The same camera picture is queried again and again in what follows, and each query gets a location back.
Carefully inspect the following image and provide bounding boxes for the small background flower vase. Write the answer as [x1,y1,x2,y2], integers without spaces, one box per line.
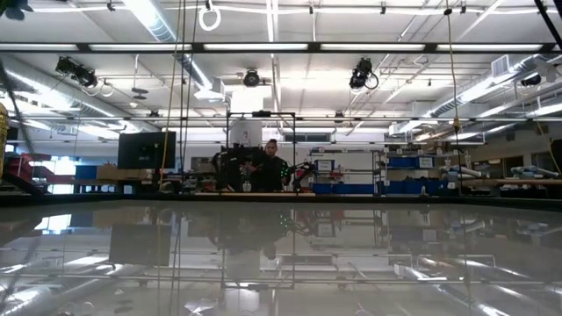
[239,162,258,193]

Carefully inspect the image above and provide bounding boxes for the person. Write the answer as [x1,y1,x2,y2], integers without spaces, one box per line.
[256,139,290,193]

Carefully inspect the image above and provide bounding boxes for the blue storage bins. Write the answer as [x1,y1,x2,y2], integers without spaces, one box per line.
[312,182,374,196]

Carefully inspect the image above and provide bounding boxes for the shelf with blue bins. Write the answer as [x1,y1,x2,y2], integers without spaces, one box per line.
[372,147,441,197]

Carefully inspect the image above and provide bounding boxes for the black computer monitor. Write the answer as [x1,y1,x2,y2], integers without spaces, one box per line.
[117,131,177,171]

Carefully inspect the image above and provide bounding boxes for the black overhead crossbar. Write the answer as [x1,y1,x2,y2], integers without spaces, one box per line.
[0,41,562,55]

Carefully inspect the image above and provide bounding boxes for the cardboard box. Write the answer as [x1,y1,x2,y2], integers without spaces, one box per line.
[97,164,153,181]

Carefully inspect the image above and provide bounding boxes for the blue box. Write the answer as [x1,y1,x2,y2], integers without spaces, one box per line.
[74,164,99,181]

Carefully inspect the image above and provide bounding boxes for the red metal structure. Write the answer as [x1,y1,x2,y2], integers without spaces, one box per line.
[4,152,59,185]

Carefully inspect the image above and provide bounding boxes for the black station frame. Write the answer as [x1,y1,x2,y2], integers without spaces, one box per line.
[225,110,297,197]

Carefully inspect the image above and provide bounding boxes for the black hanging cables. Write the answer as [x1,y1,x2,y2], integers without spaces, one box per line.
[177,0,199,162]

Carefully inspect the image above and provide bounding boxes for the white cable ring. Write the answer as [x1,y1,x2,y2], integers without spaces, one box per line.
[198,3,222,32]

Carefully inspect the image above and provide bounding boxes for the hanging cable yellow plug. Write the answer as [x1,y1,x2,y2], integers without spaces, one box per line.
[443,0,465,197]

